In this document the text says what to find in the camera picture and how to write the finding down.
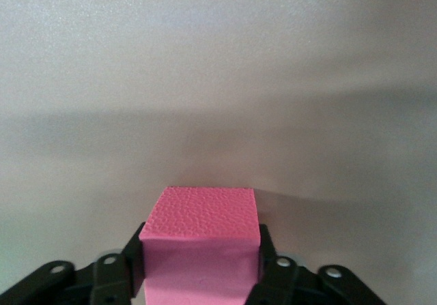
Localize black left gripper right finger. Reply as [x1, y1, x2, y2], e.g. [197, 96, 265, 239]
[244, 222, 389, 305]

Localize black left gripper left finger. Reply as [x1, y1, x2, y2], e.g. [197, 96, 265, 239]
[0, 221, 147, 305]

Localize deep pink foam block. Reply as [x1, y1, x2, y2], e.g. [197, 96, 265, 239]
[139, 186, 263, 305]

